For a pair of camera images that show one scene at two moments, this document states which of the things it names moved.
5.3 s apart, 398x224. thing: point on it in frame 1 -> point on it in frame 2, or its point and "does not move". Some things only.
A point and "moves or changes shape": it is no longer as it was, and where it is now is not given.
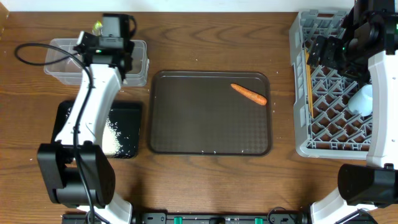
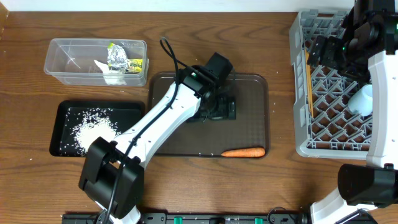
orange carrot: (250, 95) -> (253, 152)
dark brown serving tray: (198, 113) does not move
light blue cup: (361, 102) does not move
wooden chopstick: (311, 84) does not move
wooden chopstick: (308, 79) does not move
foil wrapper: (97, 30) moves or changes shape
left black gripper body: (130, 50) -> (212, 104)
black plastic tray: (126, 117) does not move
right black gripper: (330, 46) does not move
